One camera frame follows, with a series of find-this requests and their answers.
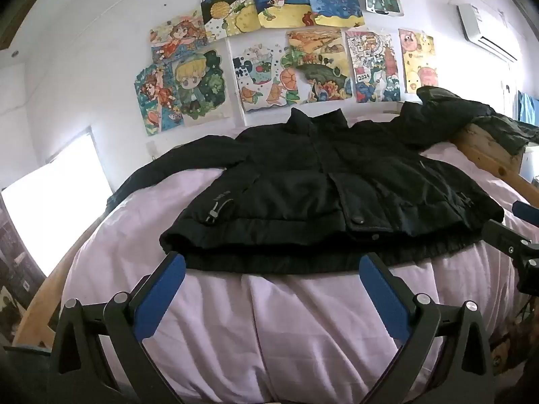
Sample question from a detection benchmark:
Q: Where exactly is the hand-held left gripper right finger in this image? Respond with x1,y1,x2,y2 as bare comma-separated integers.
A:
359,252,496,404

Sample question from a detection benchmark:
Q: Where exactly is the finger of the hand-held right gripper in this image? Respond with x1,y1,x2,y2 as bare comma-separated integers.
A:
480,218,539,295
511,200,539,226

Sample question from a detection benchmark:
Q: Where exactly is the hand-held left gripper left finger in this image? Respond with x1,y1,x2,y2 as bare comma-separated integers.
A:
48,251,186,404

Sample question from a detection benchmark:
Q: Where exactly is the black padded jacket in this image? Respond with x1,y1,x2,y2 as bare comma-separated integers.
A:
105,86,506,275

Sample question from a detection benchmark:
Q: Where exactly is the dark green cloth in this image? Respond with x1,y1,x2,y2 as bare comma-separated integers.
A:
463,111,539,155

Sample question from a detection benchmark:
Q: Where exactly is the pink bed sheet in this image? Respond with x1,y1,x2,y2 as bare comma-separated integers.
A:
63,113,539,404

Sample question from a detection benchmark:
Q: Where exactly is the blue hanging cloth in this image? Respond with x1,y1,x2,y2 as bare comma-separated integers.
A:
517,90,539,129

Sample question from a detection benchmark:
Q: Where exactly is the bright window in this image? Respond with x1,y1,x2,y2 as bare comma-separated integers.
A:
0,126,114,278

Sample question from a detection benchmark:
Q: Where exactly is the dark cluttered shelf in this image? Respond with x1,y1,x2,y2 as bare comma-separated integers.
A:
0,206,47,346

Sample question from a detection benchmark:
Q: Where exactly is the white air conditioner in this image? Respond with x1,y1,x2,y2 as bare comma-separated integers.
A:
457,3,521,63

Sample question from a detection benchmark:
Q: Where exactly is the group of colourful paper drawings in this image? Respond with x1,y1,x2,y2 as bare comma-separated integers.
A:
134,0,439,137

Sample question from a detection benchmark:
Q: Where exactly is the wooden bed frame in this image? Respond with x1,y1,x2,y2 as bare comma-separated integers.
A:
12,122,539,348

